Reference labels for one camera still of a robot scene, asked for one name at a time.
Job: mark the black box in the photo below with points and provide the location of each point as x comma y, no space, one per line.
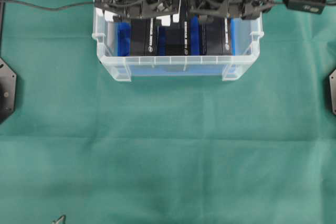
175,39
144,37
216,38

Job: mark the clear plastic storage case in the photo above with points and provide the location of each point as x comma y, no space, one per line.
247,34

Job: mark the blue foam insert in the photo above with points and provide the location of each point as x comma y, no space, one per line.
124,34

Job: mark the green table cloth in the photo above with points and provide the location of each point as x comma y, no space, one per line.
192,149

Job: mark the small metal clip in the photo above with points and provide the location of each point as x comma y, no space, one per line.
59,220

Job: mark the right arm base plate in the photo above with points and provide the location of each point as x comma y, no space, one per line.
332,83

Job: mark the black frame rail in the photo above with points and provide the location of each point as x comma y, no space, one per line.
2,11

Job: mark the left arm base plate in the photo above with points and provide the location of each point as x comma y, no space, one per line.
8,90

